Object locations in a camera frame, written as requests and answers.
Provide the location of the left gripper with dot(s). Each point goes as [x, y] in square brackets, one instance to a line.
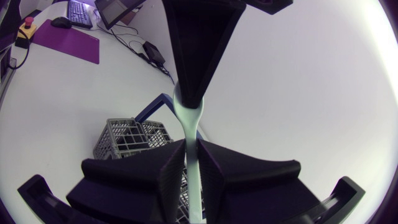
[269, 5]

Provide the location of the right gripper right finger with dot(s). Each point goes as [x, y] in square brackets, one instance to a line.
[255, 189]

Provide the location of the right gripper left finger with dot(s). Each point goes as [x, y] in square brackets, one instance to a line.
[130, 186]

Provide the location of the pale plastic spoon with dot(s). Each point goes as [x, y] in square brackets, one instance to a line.
[190, 124]

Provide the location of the black power brick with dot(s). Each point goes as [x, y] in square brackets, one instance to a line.
[153, 52]

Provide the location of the dark screen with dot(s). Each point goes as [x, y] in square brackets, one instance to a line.
[115, 11]

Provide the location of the black keyboard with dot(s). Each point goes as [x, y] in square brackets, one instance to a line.
[79, 13]

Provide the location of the dark mat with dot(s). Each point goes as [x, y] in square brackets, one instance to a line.
[66, 42]

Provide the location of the black computer mouse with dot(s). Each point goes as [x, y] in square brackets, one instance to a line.
[61, 22]

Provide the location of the yellow emergency stop button box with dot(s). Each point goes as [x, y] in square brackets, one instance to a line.
[26, 31]

